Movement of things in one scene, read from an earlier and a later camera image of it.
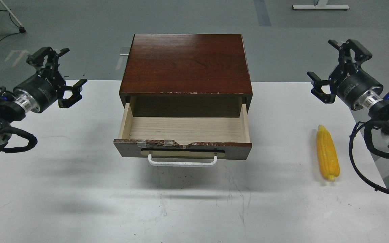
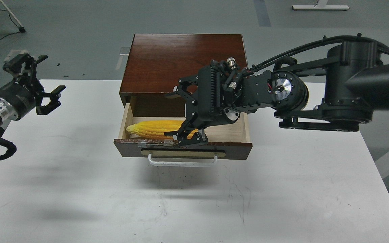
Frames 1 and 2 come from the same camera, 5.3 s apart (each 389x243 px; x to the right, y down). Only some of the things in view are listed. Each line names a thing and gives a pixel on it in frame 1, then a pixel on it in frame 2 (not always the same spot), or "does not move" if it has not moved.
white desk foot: [322, 5] does not move
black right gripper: [348, 81] to [211, 110]
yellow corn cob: [328, 159] to [157, 129]
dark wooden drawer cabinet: [186, 75] does not move
